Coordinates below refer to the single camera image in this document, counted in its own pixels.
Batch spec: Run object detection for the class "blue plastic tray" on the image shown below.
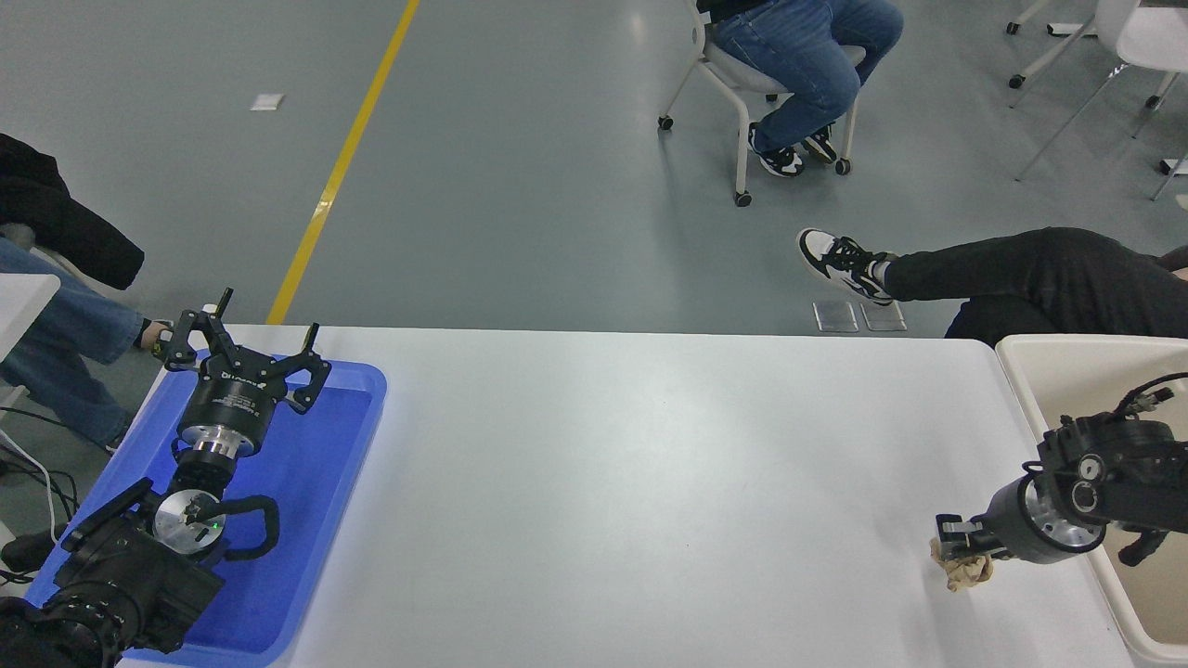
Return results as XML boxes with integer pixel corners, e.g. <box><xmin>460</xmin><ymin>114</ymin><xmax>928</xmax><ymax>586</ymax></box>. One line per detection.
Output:
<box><xmin>22</xmin><ymin>353</ymin><xmax>388</xmax><ymax>667</ymax></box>

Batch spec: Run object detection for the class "small white table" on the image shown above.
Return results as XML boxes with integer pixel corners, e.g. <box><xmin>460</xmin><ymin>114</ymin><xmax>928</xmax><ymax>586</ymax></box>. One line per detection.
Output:
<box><xmin>0</xmin><ymin>274</ymin><xmax>61</xmax><ymax>363</ymax></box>

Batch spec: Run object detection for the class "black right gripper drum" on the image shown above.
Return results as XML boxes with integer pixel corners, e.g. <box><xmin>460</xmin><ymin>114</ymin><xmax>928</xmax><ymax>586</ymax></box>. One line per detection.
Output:
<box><xmin>986</xmin><ymin>478</ymin><xmax>1050</xmax><ymax>564</ymax></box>

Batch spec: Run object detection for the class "black cable bundle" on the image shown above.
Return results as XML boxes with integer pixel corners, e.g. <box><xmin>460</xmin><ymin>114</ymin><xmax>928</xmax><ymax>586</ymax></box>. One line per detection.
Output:
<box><xmin>0</xmin><ymin>406</ymin><xmax>83</xmax><ymax>522</ymax></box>

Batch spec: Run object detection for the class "white wheeled chair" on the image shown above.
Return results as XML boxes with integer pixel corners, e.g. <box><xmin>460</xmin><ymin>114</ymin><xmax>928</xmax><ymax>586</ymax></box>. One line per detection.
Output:
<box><xmin>656</xmin><ymin>0</ymin><xmax>866</xmax><ymax>208</ymax></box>

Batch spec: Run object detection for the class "person beside small white table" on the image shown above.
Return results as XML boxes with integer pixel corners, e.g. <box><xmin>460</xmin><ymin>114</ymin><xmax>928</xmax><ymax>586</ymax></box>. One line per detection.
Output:
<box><xmin>0</xmin><ymin>133</ymin><xmax>175</xmax><ymax>456</ymax></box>

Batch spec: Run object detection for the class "person seated on white chair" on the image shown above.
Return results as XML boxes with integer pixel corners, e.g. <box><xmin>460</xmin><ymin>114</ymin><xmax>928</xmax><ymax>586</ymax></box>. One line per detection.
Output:
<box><xmin>696</xmin><ymin>0</ymin><xmax>905</xmax><ymax>179</ymax></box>

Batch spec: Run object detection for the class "person with outstretched leg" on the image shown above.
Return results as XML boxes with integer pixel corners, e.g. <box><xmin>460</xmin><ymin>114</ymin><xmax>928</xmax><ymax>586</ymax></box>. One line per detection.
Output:
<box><xmin>795</xmin><ymin>226</ymin><xmax>1188</xmax><ymax>340</ymax></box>

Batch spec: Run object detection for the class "white caster chair base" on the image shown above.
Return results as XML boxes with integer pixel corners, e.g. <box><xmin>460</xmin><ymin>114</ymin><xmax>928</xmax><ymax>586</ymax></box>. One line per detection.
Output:
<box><xmin>1005</xmin><ymin>0</ymin><xmax>1101</xmax><ymax>90</ymax></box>

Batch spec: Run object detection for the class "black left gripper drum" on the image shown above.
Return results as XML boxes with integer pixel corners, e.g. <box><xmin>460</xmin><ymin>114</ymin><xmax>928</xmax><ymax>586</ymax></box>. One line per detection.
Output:
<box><xmin>178</xmin><ymin>358</ymin><xmax>288</xmax><ymax>450</ymax></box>

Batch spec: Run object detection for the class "small black floor object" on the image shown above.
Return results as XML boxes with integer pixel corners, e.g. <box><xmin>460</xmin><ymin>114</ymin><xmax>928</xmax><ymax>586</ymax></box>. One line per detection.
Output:
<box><xmin>0</xmin><ymin>525</ymin><xmax>70</xmax><ymax>573</ymax></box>

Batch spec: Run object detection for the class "large pale bin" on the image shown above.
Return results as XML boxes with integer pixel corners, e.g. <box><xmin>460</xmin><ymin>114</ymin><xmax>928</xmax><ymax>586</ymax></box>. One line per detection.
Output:
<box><xmin>995</xmin><ymin>334</ymin><xmax>1188</xmax><ymax>667</ymax></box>

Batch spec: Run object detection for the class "tan paper ball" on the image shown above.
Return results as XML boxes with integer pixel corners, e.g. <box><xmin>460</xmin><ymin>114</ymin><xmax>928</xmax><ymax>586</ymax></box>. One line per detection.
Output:
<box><xmin>930</xmin><ymin>538</ymin><xmax>994</xmax><ymax>593</ymax></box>

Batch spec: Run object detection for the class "white cable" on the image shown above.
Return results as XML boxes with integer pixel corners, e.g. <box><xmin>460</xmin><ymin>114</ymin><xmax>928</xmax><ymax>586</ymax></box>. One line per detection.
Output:
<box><xmin>0</xmin><ymin>431</ymin><xmax>58</xmax><ymax>544</ymax></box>

